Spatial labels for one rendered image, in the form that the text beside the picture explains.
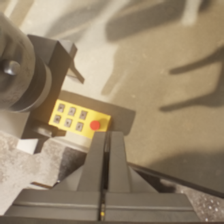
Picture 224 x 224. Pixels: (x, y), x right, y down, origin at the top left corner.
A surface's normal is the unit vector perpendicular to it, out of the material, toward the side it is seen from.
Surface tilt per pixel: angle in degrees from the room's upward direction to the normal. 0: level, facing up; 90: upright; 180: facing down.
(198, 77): 0
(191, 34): 0
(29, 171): 0
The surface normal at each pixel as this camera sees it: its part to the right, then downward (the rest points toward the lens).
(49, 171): -0.12, -0.14
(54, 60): 0.95, 0.29
